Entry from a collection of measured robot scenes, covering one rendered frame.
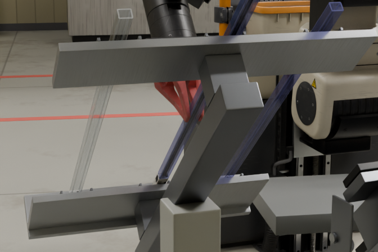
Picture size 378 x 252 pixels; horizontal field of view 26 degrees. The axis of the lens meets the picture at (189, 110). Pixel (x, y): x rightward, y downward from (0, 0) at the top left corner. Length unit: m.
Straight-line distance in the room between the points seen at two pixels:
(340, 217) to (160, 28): 0.38
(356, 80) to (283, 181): 0.31
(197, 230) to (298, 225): 0.63
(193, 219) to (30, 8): 8.20
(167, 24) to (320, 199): 0.74
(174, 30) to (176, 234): 0.25
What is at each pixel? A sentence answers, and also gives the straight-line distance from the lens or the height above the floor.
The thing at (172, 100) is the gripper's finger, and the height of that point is 0.93.
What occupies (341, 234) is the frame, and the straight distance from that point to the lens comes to 1.20.
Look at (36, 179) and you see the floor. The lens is 3.82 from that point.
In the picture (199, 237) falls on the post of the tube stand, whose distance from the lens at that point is 0.98.
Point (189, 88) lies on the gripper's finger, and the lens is 1.04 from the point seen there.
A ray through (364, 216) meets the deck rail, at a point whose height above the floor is 0.73.
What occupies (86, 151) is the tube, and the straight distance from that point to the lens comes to 1.01.
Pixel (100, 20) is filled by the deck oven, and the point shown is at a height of 0.27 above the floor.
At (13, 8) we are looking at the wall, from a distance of 9.12.
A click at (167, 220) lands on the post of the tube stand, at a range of 0.99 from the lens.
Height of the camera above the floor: 1.14
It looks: 13 degrees down
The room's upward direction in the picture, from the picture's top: straight up
